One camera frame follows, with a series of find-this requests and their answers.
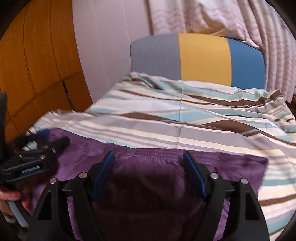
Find purple quilted down jacket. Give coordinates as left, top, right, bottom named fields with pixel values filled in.
left=50, top=128, right=269, bottom=240

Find left hand red nails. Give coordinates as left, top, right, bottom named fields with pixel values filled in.
left=0, top=186, right=32, bottom=216

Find striped duvet cover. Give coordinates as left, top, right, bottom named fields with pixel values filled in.
left=30, top=72, right=295, bottom=240

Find grey yellow blue headboard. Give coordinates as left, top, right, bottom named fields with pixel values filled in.
left=130, top=33, right=265, bottom=89

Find pink patterned curtain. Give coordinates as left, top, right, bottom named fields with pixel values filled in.
left=148, top=0, right=295, bottom=102

